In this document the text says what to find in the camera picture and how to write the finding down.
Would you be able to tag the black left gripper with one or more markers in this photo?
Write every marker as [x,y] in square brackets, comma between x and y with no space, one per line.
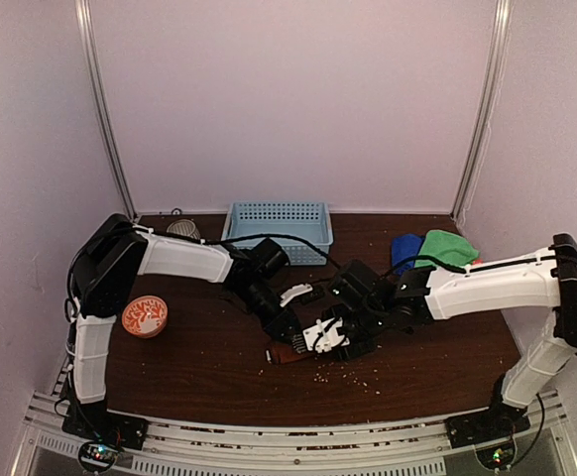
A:
[282,323]

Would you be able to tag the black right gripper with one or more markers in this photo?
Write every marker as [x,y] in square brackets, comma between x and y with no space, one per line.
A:
[354,352]

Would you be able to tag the rust brown towel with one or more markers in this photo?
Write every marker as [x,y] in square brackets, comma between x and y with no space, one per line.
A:
[277,353]

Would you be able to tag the light blue perforated basket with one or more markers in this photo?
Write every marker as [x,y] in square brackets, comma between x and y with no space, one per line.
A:
[309,220]

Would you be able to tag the green towel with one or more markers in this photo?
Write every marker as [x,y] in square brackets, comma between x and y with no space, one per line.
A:
[449,248]

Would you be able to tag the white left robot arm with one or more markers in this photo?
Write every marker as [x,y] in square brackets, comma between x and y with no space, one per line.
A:
[102,274]

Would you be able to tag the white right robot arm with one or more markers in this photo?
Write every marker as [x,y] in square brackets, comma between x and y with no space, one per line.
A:
[371,303]

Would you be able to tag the blue towel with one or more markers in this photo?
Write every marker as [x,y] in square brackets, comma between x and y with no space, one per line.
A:
[403,250]

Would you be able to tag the striped ceramic cup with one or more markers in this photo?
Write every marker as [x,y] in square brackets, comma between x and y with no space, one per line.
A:
[185,228]

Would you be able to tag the orange patterned bowl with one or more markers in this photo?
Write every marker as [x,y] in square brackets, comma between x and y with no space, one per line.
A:
[145,317]

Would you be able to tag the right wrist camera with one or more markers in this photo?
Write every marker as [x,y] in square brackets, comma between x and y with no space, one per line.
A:
[325,335]

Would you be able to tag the aluminium front rail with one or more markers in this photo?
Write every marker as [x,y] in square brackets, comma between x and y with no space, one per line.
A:
[418,446]

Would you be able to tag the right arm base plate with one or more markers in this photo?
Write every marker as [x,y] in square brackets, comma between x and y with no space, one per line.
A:
[486,425]

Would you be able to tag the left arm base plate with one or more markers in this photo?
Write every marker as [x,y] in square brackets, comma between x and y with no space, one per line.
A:
[126,432]

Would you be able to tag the right aluminium corner post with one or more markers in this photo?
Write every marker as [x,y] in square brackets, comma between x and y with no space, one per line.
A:
[492,78]

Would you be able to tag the aluminium corner post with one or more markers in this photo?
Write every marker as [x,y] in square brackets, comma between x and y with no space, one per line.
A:
[492,78]
[88,40]

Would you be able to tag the left aluminium corner post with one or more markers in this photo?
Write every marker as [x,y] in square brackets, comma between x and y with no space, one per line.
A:
[88,40]

